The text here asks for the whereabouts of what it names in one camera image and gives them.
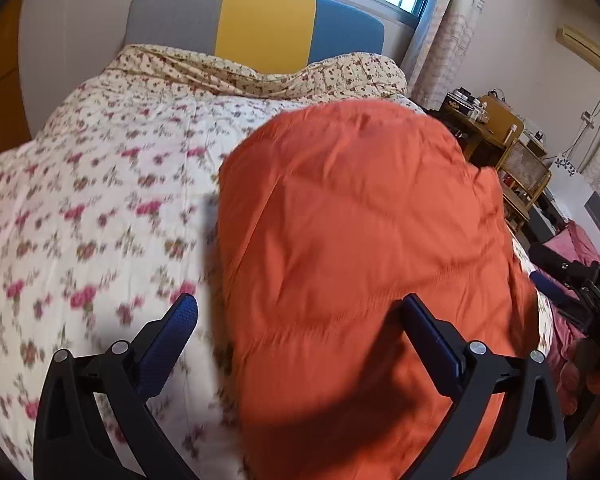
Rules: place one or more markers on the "yellow wooden wardrobe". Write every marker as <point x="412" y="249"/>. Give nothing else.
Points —
<point x="0" y="85"/>

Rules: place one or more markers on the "small dark appliance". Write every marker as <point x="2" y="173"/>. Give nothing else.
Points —
<point x="462" y="100"/>

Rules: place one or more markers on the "person's right hand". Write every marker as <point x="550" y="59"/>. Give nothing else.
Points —
<point x="575" y="375"/>

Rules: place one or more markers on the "orange down jacket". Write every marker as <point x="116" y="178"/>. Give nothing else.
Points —
<point x="355" y="235"/>

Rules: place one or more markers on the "rattan back wooden chair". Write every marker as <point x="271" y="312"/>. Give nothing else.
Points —
<point x="525" y="170"/>

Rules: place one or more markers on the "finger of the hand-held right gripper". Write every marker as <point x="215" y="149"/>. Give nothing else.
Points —
<point x="555" y="287"/>
<point x="560" y="260"/>

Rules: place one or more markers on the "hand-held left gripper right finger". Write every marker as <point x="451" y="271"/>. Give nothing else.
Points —
<point x="437" y="342"/>

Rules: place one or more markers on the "floral quilt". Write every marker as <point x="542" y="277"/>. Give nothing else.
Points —
<point x="80" y="185"/>

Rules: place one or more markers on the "pale patterned curtain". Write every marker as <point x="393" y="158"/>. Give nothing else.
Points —
<point x="455" y="50"/>

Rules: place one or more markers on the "wooden desk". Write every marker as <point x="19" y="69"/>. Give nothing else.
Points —
<point x="480" y="132"/>

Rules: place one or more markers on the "white air conditioner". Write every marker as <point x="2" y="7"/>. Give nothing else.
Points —
<point x="587" y="50"/>

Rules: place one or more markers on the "white box blue flower print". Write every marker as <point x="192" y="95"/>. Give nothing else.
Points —
<point x="567" y="180"/>

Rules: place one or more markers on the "dark red bedding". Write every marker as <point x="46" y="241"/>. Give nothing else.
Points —
<point x="577" y="240"/>

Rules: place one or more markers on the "grey yellow blue headboard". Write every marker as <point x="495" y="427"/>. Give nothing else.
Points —
<point x="265" y="20"/>

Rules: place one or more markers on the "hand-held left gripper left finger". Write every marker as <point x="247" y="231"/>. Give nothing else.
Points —
<point x="167" y="345"/>

